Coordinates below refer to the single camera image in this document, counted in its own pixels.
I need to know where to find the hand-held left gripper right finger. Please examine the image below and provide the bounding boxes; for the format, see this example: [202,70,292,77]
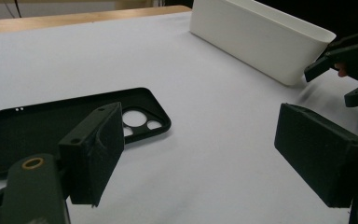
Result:
[273,103,358,209]

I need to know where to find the white rectangular plastic container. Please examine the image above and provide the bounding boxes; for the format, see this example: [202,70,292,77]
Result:
[188,0,337,87]

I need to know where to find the black phone case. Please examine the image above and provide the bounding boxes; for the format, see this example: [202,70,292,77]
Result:
[0,87,172,180]

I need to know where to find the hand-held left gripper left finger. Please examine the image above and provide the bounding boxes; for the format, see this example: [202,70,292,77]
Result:
[58,102,126,208]

